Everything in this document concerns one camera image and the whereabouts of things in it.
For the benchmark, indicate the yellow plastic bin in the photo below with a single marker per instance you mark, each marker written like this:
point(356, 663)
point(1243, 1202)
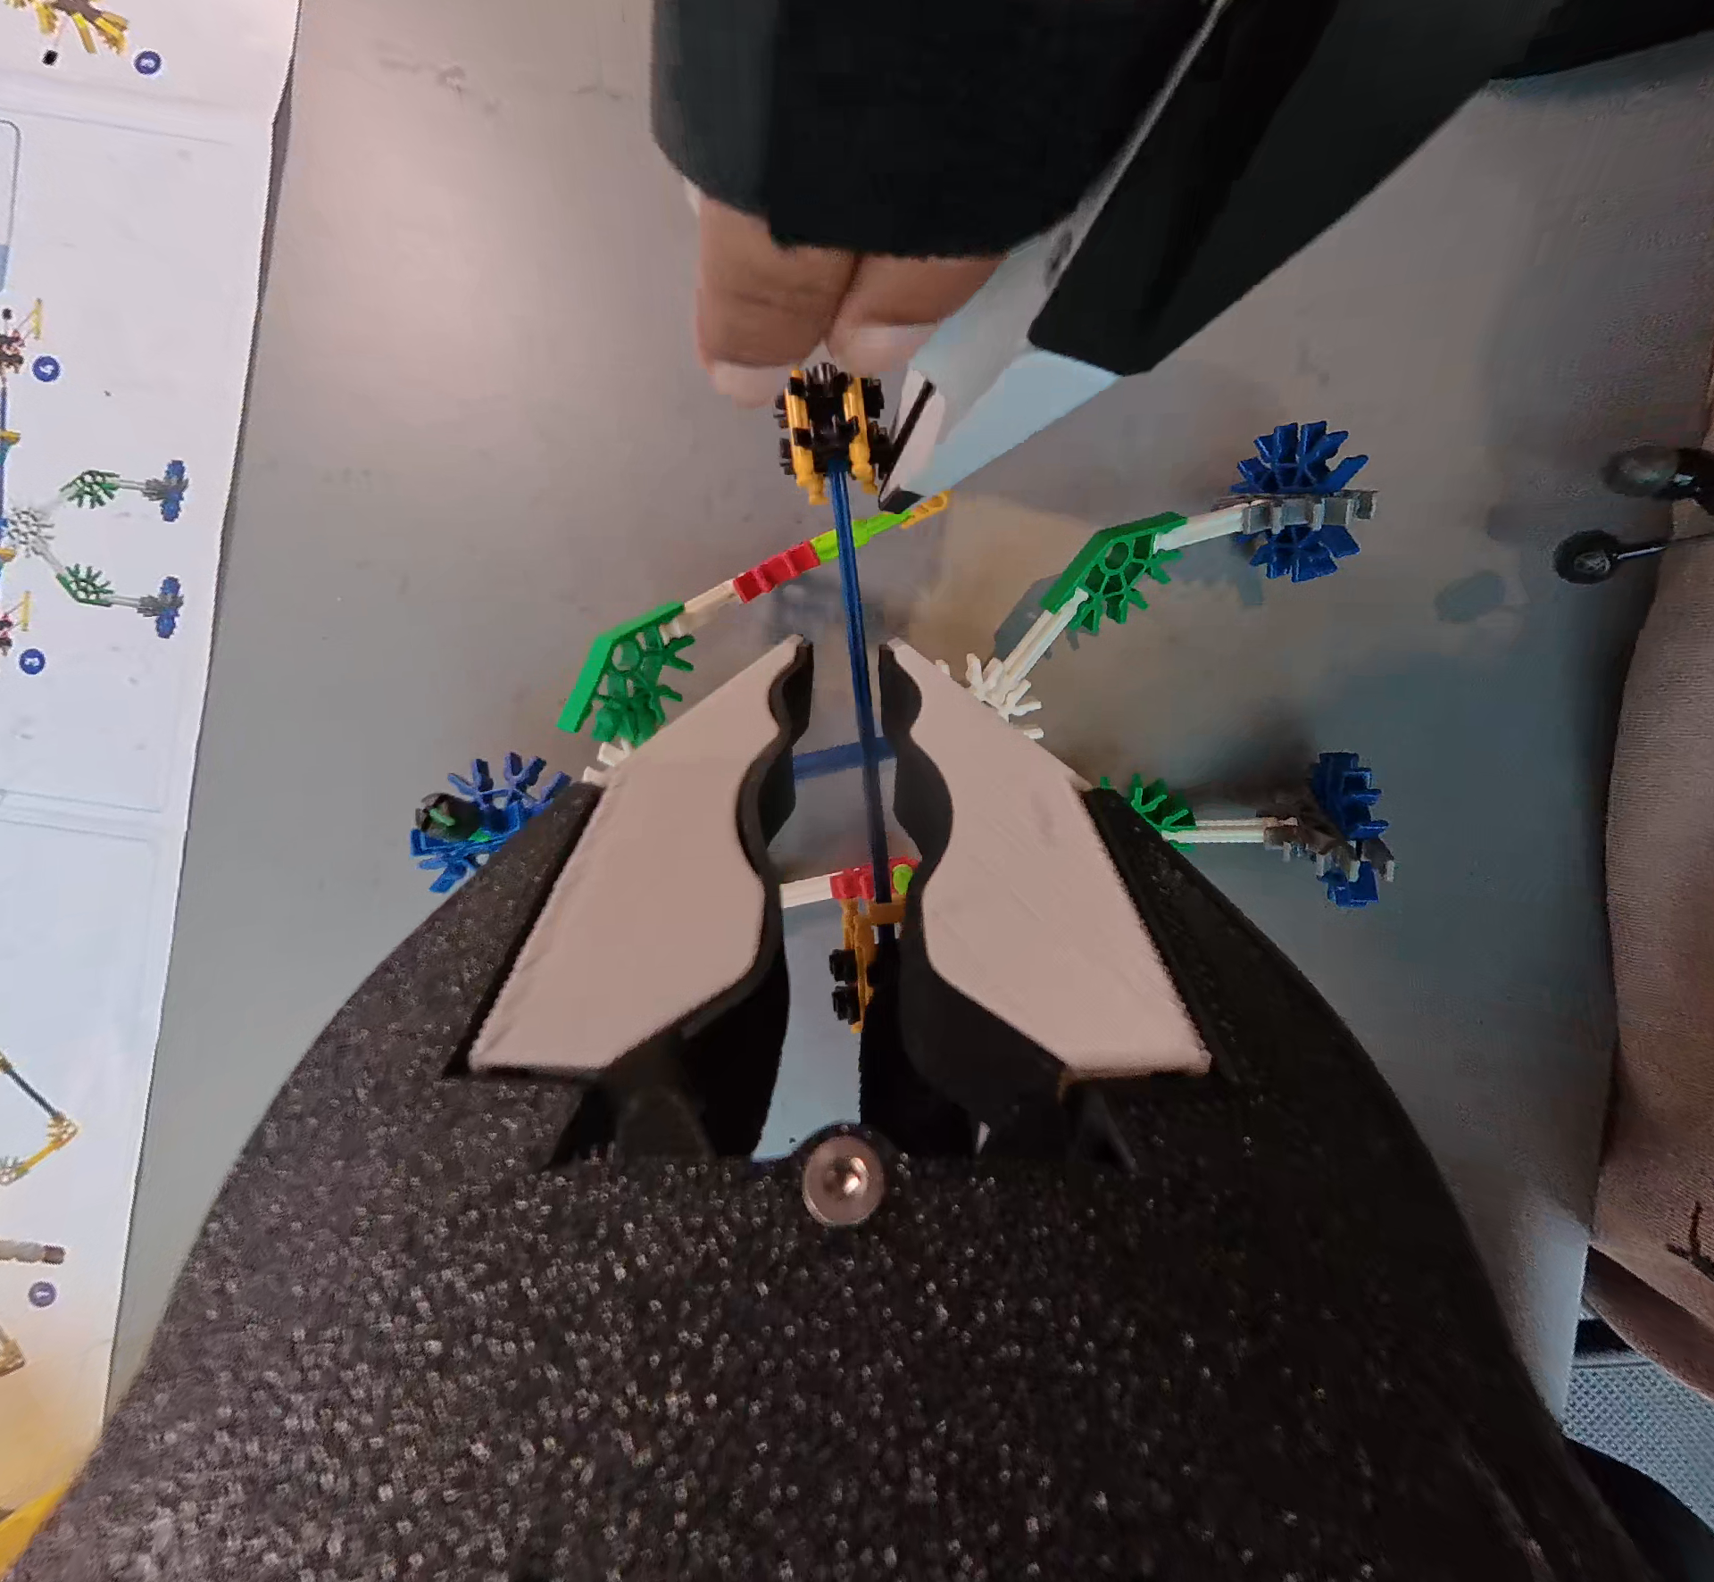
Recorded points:
point(34, 1519)

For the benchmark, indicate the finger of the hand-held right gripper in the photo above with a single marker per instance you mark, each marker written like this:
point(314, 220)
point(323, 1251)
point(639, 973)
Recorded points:
point(1032, 391)
point(979, 324)

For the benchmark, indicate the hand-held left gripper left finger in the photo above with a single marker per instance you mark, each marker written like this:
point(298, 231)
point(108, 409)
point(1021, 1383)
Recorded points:
point(629, 927)

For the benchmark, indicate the small orange toy connector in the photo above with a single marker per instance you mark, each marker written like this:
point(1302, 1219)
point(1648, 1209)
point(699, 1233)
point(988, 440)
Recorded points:
point(857, 934)
point(925, 511)

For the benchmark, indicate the person's right hand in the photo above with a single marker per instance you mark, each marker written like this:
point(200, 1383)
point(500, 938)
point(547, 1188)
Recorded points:
point(777, 311)

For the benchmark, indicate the thin blue toy rod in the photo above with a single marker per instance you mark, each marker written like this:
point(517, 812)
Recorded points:
point(857, 619)

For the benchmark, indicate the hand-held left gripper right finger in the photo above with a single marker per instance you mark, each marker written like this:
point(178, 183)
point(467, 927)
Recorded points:
point(1059, 940)

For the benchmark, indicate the blue-grey chair seat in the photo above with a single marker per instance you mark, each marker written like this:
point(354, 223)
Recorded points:
point(1648, 1408)

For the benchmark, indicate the beige printed hoodie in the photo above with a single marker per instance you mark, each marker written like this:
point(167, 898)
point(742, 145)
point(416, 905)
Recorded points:
point(1660, 940)

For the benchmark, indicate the white instruction sheet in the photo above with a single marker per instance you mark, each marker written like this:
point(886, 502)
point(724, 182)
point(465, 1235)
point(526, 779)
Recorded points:
point(108, 940)

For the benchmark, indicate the black orange toy wheel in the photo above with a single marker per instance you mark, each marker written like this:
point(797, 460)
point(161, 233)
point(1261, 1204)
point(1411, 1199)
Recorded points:
point(844, 969)
point(804, 438)

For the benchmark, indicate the multicoloured construction toy model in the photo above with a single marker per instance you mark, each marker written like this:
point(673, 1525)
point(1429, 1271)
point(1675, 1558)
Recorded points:
point(777, 568)

